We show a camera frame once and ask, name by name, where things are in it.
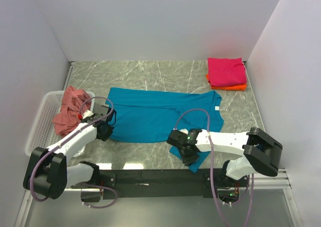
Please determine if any blue t shirt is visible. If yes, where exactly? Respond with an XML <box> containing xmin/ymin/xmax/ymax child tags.
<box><xmin>107</xmin><ymin>87</ymin><xmax>224</xmax><ymax>173</ymax></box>

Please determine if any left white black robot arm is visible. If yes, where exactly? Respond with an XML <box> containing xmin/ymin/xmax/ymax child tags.
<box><xmin>23</xmin><ymin>107</ymin><xmax>116</xmax><ymax>202</ymax></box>

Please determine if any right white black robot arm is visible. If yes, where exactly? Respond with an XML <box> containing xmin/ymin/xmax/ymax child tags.
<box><xmin>167</xmin><ymin>127</ymin><xmax>283</xmax><ymax>186</ymax></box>

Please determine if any salmon crumpled t shirt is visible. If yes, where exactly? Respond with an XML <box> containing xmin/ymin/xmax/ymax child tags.
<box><xmin>52</xmin><ymin>86</ymin><xmax>91</xmax><ymax>138</ymax></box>

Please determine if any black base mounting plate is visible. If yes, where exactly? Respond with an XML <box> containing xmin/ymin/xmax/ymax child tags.
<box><xmin>70</xmin><ymin>169</ymin><xmax>249</xmax><ymax>203</ymax></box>

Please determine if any white plastic basket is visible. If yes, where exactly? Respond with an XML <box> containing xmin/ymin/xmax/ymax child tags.
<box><xmin>24</xmin><ymin>90</ymin><xmax>96</xmax><ymax>158</ymax></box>

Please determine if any folded orange t shirt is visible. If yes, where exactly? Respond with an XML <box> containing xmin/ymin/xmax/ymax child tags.
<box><xmin>205</xmin><ymin>74</ymin><xmax>247</xmax><ymax>91</ymax></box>

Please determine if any folded pink t shirt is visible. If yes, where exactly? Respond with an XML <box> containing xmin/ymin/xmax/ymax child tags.
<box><xmin>207</xmin><ymin>58</ymin><xmax>247</xmax><ymax>87</ymax></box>

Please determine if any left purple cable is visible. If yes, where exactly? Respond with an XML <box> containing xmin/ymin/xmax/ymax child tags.
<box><xmin>29</xmin><ymin>96</ymin><xmax>118</xmax><ymax>209</ymax></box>

